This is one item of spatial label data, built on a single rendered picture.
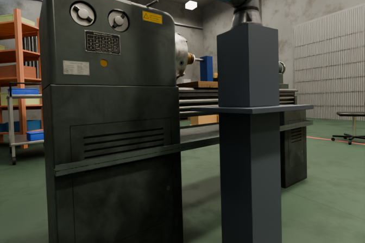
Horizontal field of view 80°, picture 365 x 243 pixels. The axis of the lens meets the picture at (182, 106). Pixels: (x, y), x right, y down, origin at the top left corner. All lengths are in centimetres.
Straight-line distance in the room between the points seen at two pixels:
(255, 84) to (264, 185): 44
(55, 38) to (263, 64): 85
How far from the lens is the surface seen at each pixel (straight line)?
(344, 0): 929
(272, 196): 114
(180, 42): 138
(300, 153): 233
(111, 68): 102
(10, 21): 521
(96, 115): 99
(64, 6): 104
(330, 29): 917
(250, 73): 96
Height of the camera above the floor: 79
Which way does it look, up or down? 2 degrees down
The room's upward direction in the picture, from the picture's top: 2 degrees counter-clockwise
